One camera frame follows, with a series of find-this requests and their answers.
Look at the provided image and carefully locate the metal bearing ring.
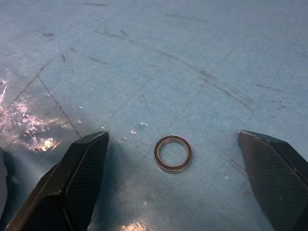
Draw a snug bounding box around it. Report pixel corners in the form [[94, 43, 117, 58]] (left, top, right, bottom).
[[153, 135, 193, 173]]

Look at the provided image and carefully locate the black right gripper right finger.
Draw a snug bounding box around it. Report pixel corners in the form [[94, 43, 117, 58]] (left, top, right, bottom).
[[237, 130, 308, 231]]

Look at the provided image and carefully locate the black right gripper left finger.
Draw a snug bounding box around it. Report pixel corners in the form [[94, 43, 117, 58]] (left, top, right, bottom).
[[4, 130, 110, 231]]

